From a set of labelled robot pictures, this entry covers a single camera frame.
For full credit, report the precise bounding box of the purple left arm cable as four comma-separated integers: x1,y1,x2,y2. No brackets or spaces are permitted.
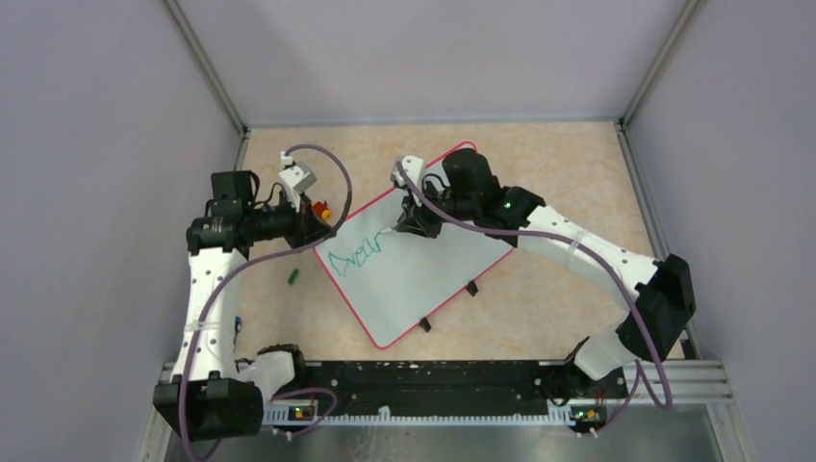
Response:
177,143,353,462

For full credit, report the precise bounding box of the red yellow green toy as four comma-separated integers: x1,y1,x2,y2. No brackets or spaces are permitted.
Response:
312,201,332,221

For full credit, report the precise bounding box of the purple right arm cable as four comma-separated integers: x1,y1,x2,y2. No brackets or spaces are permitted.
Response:
395,159,674,438

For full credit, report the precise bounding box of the aluminium frame rail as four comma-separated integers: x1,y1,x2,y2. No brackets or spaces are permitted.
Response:
232,129,251,170

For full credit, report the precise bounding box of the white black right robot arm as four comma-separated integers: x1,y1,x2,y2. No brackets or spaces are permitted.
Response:
392,147,696,397

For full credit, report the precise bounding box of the black whiteboard foot clip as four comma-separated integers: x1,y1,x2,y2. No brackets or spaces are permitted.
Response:
465,280,479,296
419,318,432,333

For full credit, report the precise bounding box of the white slotted cable duct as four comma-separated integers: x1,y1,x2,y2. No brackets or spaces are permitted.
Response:
262,401,576,427

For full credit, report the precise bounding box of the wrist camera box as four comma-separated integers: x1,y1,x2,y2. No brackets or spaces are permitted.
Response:
278,151,317,201
391,155,426,189

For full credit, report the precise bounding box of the pink framed whiteboard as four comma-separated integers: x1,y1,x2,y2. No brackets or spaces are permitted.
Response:
314,187,513,349

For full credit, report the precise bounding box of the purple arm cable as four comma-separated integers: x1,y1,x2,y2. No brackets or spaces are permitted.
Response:
395,159,674,438
177,143,353,462

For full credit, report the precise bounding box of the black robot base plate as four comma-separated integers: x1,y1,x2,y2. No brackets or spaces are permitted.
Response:
283,360,629,417

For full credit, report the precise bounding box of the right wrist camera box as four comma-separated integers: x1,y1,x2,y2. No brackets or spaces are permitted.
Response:
391,155,426,189

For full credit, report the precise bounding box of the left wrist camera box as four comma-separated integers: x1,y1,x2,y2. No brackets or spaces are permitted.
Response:
278,151,317,201

